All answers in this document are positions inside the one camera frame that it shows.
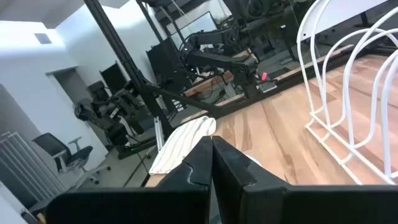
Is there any white desk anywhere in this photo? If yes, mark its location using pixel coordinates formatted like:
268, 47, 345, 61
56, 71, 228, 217
303, 0, 389, 41

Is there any white striped dish cloth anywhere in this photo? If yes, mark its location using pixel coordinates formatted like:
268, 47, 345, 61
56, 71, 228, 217
148, 115, 262, 175

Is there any white ribbed panel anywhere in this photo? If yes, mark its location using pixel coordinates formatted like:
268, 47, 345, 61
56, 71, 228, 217
0, 130, 67, 203

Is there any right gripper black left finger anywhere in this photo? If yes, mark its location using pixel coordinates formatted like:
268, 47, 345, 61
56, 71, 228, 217
46, 136, 214, 224

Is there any black background robot rig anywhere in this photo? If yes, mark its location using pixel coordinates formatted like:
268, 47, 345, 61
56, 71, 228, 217
73, 80, 156, 159

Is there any white wire dish rack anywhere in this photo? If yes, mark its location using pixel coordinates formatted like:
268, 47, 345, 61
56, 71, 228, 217
296, 0, 398, 186

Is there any black mesh office chair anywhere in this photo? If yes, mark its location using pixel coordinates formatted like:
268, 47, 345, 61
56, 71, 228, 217
32, 133, 112, 187

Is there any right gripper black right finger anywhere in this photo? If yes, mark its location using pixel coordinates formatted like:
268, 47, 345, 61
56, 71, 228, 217
212, 136, 398, 224

